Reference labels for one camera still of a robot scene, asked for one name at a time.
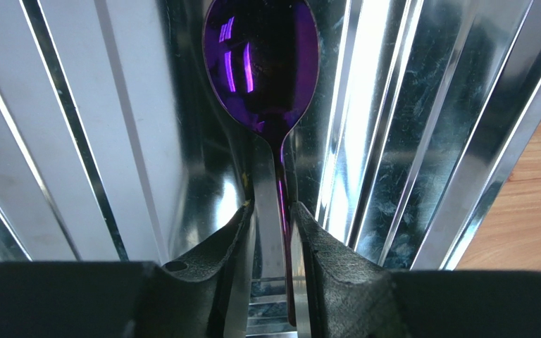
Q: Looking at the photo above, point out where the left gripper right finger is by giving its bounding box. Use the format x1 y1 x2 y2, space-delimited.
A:
291 203 541 337

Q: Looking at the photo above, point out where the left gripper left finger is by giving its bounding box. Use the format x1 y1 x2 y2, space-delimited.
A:
0 201 254 337

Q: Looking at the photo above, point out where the purple metal spoon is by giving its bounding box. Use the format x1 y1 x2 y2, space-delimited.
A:
202 0 320 324

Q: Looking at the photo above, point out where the silver metal tray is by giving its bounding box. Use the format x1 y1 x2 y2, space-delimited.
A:
0 0 541 338

